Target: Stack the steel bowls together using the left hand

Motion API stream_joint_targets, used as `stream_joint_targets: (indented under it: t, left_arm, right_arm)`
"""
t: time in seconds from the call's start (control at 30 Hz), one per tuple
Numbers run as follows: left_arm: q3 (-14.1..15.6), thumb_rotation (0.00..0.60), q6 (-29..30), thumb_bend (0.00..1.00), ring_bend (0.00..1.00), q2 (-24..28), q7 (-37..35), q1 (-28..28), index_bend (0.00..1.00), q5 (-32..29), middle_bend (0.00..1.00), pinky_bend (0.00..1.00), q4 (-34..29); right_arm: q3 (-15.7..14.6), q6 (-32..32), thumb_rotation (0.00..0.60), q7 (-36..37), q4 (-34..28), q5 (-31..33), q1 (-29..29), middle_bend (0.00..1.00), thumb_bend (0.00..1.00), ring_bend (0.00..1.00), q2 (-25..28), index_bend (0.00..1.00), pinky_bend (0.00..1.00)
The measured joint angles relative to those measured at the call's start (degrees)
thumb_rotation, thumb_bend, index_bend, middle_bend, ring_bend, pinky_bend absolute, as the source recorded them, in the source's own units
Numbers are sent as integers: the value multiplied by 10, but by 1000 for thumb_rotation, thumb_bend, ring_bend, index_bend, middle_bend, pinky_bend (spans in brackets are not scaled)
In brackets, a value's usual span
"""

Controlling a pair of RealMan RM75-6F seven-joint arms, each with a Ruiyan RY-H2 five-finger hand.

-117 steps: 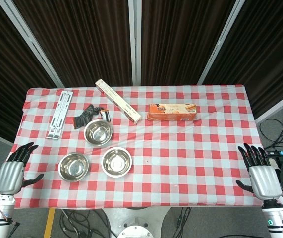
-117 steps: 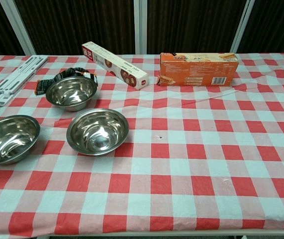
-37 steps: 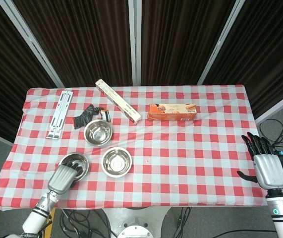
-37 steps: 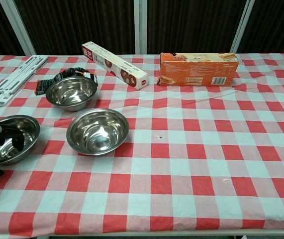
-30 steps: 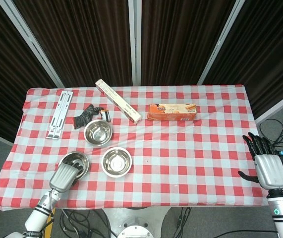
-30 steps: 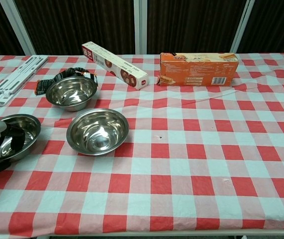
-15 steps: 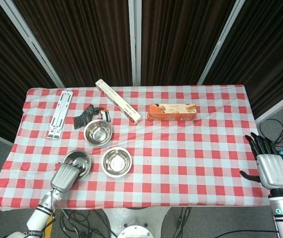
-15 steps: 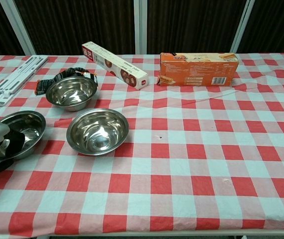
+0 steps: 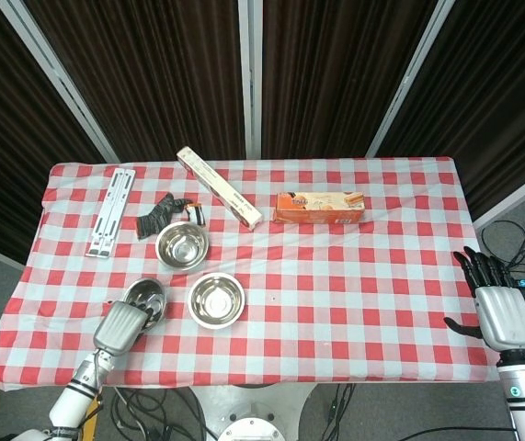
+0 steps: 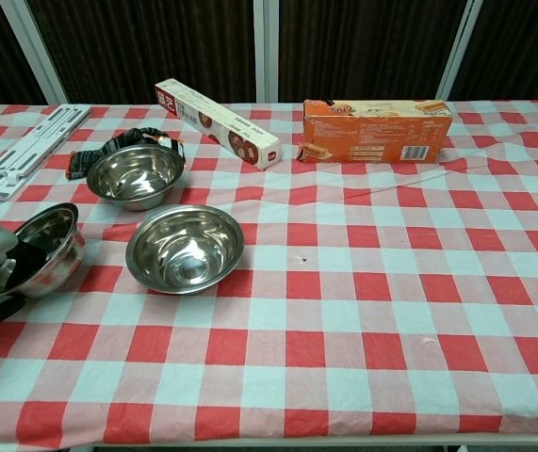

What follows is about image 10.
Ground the steel bowl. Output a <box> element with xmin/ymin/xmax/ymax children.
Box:
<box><xmin>86</xmin><ymin>143</ymin><xmax>187</xmax><ymax>213</ymax></box>
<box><xmin>0</xmin><ymin>202</ymin><xmax>87</xmax><ymax>303</ymax></box>
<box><xmin>124</xmin><ymin>203</ymin><xmax>246</xmax><ymax>296</ymax></box>

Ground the white folding laptop stand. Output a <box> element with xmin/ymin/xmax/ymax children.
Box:
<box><xmin>0</xmin><ymin>105</ymin><xmax>93</xmax><ymax>202</ymax></box>

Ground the black grey striped glove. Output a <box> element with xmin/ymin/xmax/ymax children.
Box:
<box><xmin>66</xmin><ymin>126</ymin><xmax>186</xmax><ymax>181</ymax></box>

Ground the long white foil box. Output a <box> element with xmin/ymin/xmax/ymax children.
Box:
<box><xmin>154</xmin><ymin>78</ymin><xmax>283</xmax><ymax>171</ymax></box>

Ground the red white checked tablecloth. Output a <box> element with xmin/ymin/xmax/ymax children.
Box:
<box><xmin>0</xmin><ymin>98</ymin><xmax>538</xmax><ymax>446</ymax></box>

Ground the orange biscuit box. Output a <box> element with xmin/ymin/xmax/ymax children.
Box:
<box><xmin>297</xmin><ymin>98</ymin><xmax>454</xmax><ymax>165</ymax></box>

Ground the grey partition frame post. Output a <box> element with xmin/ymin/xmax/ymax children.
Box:
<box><xmin>253</xmin><ymin>0</ymin><xmax>282</xmax><ymax>104</ymax></box>
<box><xmin>0</xmin><ymin>0</ymin><xmax>70</xmax><ymax>105</ymax></box>
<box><xmin>436</xmin><ymin>0</ymin><xmax>485</xmax><ymax>101</ymax></box>

